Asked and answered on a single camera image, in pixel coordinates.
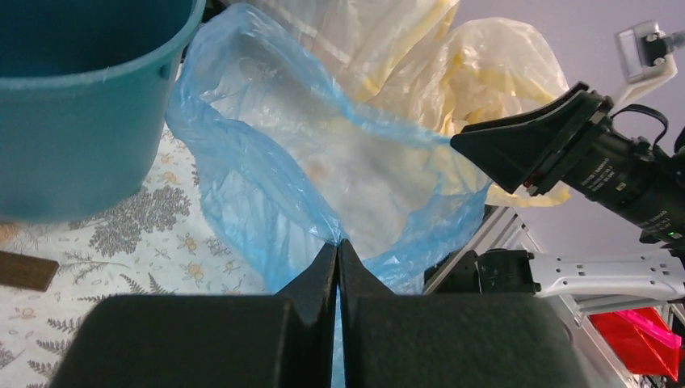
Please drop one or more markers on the teal plastic trash bin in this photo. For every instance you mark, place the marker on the teal plastic trash bin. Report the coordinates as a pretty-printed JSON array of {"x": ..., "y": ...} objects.
[{"x": 84, "y": 90}]

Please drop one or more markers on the red plastic object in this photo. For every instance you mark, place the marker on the red plastic object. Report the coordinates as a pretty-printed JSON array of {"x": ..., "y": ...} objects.
[{"x": 642, "y": 341}]

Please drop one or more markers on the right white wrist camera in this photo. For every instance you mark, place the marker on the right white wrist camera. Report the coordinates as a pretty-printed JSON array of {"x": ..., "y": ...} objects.
[{"x": 647, "y": 61}]

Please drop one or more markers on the blue plastic trash bag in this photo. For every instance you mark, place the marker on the blue plastic trash bag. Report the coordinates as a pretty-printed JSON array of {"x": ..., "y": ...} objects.
[{"x": 287, "y": 162}]

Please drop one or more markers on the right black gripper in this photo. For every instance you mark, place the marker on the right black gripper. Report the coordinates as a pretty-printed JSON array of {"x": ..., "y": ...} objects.
[{"x": 573, "y": 140}]

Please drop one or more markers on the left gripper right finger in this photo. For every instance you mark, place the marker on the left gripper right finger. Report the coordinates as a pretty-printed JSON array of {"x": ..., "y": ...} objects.
[{"x": 449, "y": 340}]

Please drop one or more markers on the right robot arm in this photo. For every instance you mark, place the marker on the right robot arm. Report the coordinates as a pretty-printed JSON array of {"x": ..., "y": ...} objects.
[{"x": 600, "y": 283}]

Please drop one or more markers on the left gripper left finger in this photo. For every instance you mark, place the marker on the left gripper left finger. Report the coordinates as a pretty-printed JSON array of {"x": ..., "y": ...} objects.
[{"x": 279, "y": 340}]

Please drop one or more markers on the floral table mat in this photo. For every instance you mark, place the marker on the floral table mat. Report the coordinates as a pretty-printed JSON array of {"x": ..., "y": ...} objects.
[{"x": 155, "y": 242}]

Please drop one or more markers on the brown wooden block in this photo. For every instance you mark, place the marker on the brown wooden block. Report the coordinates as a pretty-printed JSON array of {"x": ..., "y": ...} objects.
[{"x": 27, "y": 272}]

